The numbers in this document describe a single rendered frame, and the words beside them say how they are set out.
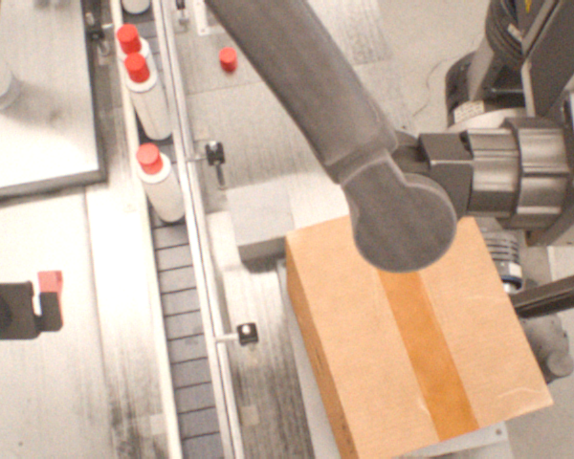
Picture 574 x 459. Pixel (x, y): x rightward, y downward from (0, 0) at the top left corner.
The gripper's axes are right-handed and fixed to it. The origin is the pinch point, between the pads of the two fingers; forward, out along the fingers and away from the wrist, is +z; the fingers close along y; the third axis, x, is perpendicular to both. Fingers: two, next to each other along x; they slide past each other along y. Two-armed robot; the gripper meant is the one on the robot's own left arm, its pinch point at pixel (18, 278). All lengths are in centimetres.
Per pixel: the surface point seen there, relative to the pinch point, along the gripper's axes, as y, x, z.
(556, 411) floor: -105, 81, 88
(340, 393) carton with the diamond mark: -37.6, 13.9, -3.5
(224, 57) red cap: -20, -20, 57
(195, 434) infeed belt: -17.0, 31.4, 12.7
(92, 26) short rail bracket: 4, -27, 54
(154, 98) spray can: -10.7, -15.9, 34.5
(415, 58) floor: -74, -10, 162
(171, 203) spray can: -13.2, -0.3, 28.9
